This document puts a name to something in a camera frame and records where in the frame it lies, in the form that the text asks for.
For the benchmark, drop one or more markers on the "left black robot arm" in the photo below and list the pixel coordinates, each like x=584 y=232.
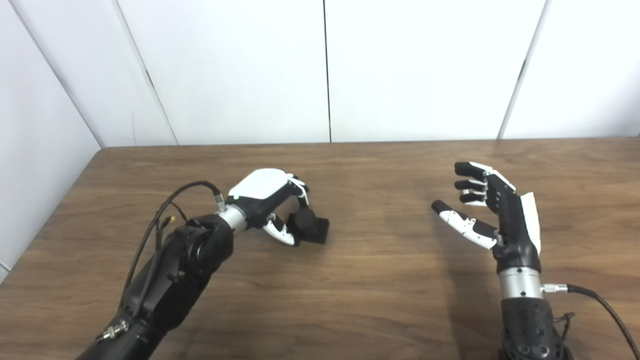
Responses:
x=170 y=280

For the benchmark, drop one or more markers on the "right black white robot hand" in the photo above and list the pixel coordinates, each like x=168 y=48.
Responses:
x=515 y=225

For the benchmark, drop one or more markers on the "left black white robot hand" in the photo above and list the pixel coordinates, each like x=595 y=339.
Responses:
x=262 y=192

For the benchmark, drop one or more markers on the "black peg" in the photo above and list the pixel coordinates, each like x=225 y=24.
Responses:
x=311 y=227

